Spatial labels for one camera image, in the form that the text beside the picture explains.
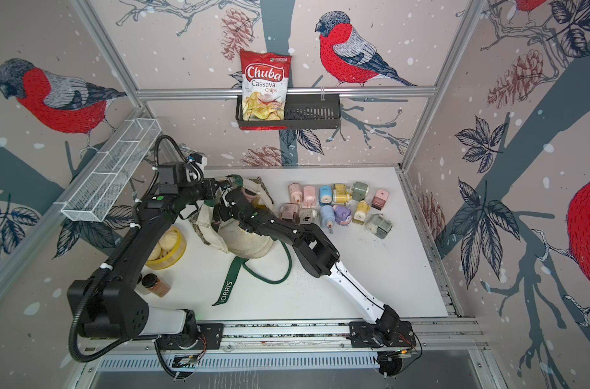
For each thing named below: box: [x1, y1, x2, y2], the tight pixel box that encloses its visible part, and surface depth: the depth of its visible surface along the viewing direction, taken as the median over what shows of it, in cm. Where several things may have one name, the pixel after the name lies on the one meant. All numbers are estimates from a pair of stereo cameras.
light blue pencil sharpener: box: [320, 204, 336, 235], surface depth 97 cm
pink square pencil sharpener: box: [371, 188, 390, 211], surface depth 103 cm
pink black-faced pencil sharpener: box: [278, 202, 301, 224], surface depth 100 cm
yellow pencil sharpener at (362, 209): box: [352, 200, 372, 226], surface depth 97 cm
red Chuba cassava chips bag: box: [239, 48, 292, 131], surface depth 86 cm
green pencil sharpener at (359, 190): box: [350, 181, 370, 202], surface depth 106 cm
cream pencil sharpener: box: [299, 207, 319, 227], surface depth 100 cm
